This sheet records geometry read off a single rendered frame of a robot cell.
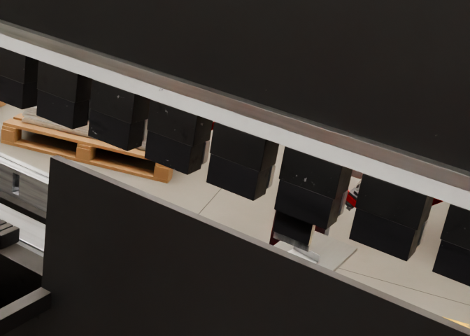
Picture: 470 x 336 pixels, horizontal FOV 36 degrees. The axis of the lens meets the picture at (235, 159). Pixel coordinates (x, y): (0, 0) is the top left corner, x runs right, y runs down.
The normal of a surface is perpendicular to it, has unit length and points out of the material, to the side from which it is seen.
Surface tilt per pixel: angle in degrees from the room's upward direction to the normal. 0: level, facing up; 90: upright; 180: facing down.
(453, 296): 0
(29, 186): 90
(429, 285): 0
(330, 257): 0
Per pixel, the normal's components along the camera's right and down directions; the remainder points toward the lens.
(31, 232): 0.15, -0.92
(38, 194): -0.51, 0.24
